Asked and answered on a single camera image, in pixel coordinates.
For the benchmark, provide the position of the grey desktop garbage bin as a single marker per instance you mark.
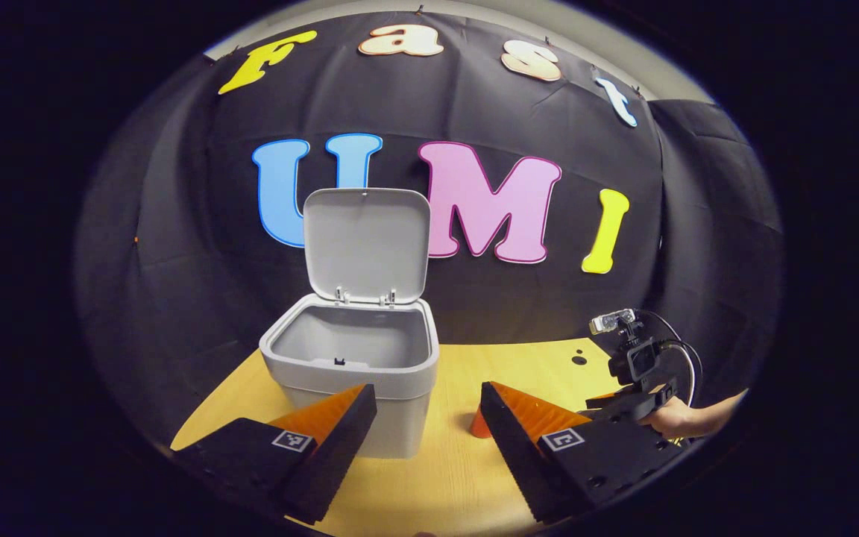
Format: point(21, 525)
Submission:
point(355, 246)

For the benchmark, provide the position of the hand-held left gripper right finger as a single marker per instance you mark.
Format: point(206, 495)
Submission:
point(515, 455)

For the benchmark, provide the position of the black backdrop cloth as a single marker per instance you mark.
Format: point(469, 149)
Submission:
point(176, 298)

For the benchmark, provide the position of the wooden desktop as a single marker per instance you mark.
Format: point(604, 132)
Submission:
point(459, 477)

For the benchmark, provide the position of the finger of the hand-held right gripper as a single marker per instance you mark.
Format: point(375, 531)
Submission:
point(608, 404)

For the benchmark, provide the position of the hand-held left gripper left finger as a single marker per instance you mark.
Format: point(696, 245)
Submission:
point(336, 447)

